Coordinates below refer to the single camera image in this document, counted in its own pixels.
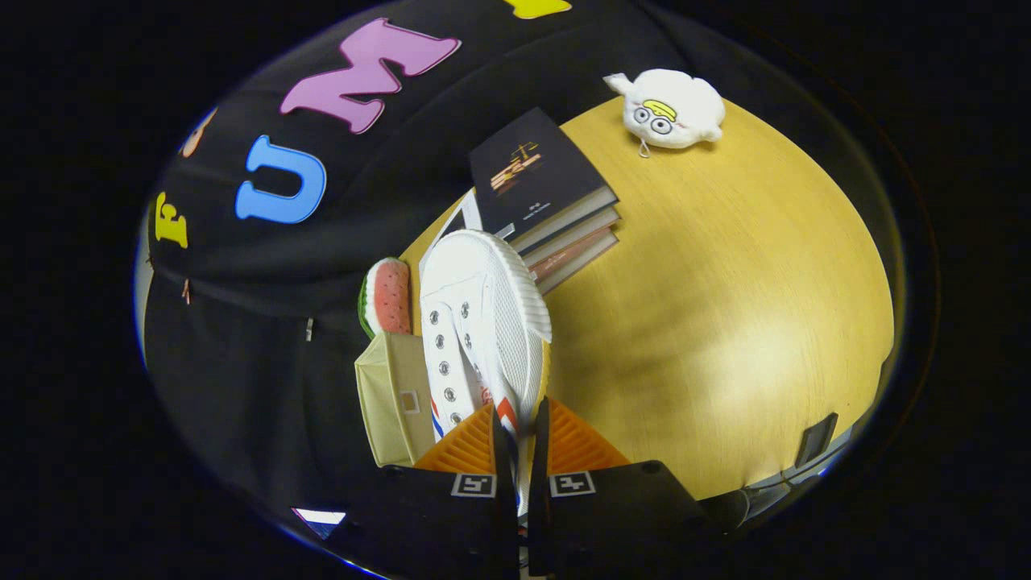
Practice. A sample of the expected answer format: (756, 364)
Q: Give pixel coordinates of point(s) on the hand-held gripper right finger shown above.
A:
(538, 515)

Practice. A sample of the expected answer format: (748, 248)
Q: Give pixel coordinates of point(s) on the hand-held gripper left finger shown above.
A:
(506, 515)

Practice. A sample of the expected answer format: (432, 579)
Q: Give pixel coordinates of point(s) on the beige fabric storage box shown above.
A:
(391, 395)

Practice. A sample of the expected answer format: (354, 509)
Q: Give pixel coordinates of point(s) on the white striped canvas shoe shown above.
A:
(483, 306)

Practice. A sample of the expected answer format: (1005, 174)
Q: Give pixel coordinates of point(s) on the computer monitor screen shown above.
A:
(318, 519)

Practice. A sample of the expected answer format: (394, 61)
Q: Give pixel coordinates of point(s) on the watermelon slice toy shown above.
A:
(388, 298)

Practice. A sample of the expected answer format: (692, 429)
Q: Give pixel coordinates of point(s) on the reddish brown book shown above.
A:
(576, 262)

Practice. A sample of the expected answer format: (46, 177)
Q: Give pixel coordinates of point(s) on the dark brown book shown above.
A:
(576, 234)

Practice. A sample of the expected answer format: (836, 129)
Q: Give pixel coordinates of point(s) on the dark rectangular panel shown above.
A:
(815, 441)

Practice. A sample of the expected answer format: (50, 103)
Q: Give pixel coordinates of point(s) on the white portrait cover book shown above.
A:
(471, 213)

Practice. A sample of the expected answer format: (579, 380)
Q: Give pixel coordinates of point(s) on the black hardcover book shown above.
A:
(532, 177)

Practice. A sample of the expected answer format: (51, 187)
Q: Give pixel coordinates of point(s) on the copper clip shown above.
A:
(186, 291)

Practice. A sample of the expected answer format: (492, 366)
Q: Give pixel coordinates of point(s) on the white plush toy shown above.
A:
(676, 109)

